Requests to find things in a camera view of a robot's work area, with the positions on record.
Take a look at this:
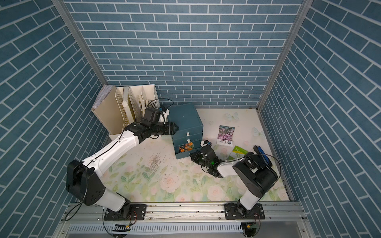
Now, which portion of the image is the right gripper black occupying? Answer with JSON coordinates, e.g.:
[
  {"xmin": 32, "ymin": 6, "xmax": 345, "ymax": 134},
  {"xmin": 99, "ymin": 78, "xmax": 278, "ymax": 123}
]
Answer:
[{"xmin": 189, "ymin": 151, "xmax": 212, "ymax": 169}]

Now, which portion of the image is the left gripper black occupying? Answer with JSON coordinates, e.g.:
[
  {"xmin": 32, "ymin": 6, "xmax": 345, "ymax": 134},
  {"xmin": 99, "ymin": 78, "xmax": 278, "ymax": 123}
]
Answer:
[{"xmin": 150, "ymin": 122, "xmax": 180, "ymax": 136}]

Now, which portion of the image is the orange marigold seed bag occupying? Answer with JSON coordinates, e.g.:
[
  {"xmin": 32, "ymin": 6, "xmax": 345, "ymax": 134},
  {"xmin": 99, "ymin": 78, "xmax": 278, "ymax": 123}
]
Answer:
[{"xmin": 178, "ymin": 142, "xmax": 194, "ymax": 153}]

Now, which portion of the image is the teal bottom drawer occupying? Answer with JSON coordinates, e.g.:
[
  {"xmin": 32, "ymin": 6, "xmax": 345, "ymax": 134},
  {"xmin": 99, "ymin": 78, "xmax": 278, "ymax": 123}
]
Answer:
[{"xmin": 174, "ymin": 140, "xmax": 202, "ymax": 159}]

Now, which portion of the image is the teal drawer cabinet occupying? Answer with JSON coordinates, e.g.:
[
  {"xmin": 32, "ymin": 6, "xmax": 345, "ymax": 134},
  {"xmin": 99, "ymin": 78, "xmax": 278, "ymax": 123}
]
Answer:
[{"xmin": 168, "ymin": 103, "xmax": 203, "ymax": 146}]

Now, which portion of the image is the purple flower seed bag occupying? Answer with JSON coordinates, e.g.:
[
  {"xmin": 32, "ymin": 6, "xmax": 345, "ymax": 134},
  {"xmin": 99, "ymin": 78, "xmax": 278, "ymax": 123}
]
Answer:
[{"xmin": 216, "ymin": 126, "xmax": 235, "ymax": 147}]

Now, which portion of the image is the green seed bag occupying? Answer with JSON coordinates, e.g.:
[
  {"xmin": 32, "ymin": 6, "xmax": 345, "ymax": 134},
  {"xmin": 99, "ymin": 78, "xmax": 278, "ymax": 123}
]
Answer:
[{"xmin": 227, "ymin": 146, "xmax": 248, "ymax": 161}]

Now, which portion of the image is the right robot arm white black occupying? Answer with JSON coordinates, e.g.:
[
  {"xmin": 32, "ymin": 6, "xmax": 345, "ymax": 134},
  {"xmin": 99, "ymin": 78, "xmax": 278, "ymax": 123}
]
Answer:
[{"xmin": 190, "ymin": 145, "xmax": 278, "ymax": 220}]

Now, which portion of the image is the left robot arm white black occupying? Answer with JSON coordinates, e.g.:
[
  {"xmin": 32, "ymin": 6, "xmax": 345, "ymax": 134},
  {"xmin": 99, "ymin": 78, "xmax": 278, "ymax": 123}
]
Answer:
[{"xmin": 66, "ymin": 122, "xmax": 179, "ymax": 221}]

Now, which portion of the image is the floral table mat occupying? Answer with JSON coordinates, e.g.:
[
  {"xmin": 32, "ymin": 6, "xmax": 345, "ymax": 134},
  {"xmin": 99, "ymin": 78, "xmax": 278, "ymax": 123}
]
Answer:
[{"xmin": 102, "ymin": 109, "xmax": 271, "ymax": 203}]

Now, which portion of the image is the white file organizer rack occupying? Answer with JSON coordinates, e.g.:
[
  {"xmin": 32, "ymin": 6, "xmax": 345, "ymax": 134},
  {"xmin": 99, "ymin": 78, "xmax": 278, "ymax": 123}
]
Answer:
[{"xmin": 115, "ymin": 84, "xmax": 160, "ymax": 127}]

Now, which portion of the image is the white book in rack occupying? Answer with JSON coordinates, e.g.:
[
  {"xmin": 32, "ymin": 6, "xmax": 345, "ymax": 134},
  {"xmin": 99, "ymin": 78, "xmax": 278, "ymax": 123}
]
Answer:
[{"xmin": 122, "ymin": 86, "xmax": 136, "ymax": 126}]

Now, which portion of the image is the blue black tool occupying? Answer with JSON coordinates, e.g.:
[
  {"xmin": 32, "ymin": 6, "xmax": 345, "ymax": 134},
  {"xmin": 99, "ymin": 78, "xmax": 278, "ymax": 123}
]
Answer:
[{"xmin": 253, "ymin": 145, "xmax": 272, "ymax": 167}]

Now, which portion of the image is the beige folder with papers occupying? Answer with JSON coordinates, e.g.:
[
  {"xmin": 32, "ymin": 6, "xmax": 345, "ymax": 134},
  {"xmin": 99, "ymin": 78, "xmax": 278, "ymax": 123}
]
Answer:
[{"xmin": 91, "ymin": 85, "xmax": 124, "ymax": 135}]

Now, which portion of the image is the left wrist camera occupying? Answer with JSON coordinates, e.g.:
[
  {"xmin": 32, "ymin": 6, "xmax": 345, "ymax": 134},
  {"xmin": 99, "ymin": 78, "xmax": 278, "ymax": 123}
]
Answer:
[{"xmin": 140, "ymin": 107, "xmax": 170, "ymax": 128}]

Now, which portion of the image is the aluminium mounting rail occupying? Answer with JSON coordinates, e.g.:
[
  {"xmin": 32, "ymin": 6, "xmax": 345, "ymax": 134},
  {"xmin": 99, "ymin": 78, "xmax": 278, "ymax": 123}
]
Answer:
[{"xmin": 68, "ymin": 201, "xmax": 307, "ymax": 223}]

